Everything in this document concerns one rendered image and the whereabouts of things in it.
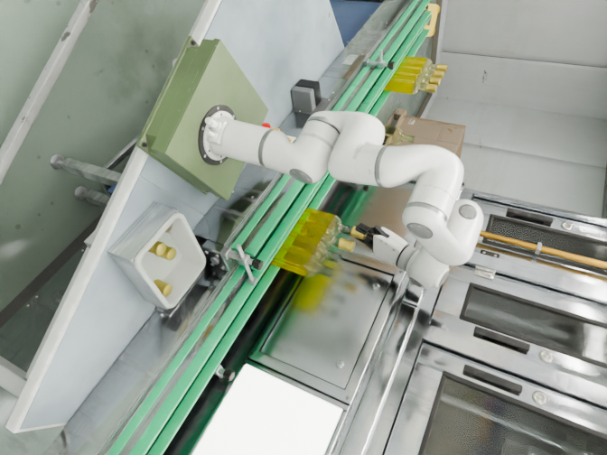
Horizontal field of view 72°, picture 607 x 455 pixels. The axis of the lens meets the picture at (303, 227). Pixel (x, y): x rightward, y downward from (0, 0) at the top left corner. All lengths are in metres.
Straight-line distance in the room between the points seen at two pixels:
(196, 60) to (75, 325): 0.67
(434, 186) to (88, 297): 0.80
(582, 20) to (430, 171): 6.24
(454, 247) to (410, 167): 0.18
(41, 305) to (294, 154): 1.18
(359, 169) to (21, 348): 1.30
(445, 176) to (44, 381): 0.95
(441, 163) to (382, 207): 0.80
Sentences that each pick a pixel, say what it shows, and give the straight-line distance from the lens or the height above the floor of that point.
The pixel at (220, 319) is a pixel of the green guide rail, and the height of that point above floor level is 0.94.
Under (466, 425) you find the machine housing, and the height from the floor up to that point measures 1.60.
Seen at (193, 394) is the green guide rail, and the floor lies 0.95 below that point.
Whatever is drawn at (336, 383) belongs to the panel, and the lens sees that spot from 1.24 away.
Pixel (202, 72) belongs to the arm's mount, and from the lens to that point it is 1.06.
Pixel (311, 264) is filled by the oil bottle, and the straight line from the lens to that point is 1.26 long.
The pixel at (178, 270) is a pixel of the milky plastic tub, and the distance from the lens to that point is 1.23.
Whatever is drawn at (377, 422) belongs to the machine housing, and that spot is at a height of 1.39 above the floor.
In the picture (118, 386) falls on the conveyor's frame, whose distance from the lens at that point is 1.20.
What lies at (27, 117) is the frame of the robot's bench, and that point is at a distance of 1.55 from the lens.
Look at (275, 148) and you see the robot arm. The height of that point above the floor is 1.04.
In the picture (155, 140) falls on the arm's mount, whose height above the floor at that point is 0.80.
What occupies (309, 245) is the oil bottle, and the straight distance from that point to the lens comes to 1.30.
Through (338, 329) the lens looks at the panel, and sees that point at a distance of 1.31.
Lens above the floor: 1.52
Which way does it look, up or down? 23 degrees down
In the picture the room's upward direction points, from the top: 107 degrees clockwise
